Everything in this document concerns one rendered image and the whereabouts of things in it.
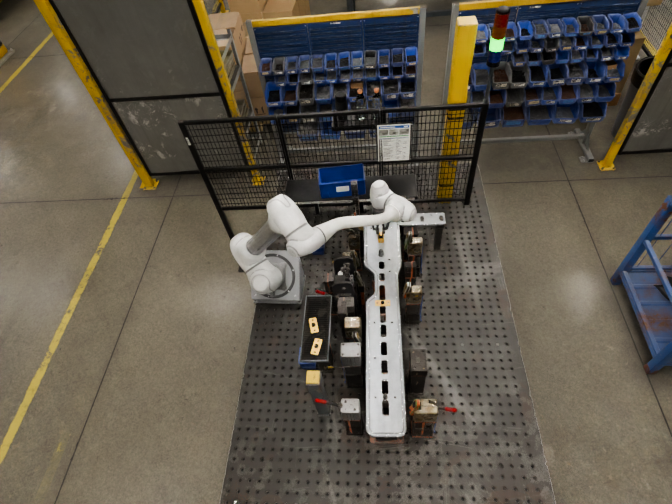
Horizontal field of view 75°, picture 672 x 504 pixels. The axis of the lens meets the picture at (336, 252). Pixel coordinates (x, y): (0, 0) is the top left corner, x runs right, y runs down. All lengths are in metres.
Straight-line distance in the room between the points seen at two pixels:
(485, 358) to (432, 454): 0.62
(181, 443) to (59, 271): 2.22
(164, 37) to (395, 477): 3.51
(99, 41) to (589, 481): 4.72
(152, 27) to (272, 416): 3.03
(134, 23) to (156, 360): 2.64
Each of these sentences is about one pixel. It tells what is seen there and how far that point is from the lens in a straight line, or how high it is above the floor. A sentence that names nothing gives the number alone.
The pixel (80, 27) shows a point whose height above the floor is 1.69.
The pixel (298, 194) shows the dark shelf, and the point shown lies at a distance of 3.04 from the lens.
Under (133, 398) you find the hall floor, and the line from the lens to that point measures 3.80.
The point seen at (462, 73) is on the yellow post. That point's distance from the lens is 2.75.
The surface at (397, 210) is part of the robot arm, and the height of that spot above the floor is 1.43.
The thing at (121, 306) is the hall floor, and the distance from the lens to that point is 4.30.
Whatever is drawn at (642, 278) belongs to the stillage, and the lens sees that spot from 4.05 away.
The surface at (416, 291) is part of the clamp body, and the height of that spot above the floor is 1.04.
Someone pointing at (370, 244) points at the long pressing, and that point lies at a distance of 2.72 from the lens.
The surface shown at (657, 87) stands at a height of 0.85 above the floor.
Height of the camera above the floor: 3.11
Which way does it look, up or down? 52 degrees down
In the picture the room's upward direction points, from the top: 9 degrees counter-clockwise
